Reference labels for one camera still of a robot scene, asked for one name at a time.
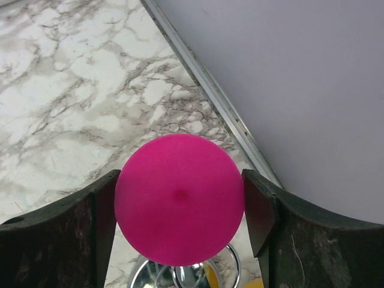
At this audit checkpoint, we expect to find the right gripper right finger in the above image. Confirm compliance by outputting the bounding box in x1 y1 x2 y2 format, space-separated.
242 169 383 287

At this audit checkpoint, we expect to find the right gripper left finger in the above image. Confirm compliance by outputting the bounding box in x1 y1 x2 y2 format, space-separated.
1 170 120 287

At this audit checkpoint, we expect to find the pink wine glass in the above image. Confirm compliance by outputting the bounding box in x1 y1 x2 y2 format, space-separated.
115 134 245 266

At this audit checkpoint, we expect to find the chrome wine glass rack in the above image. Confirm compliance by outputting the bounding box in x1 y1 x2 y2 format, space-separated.
127 244 241 287

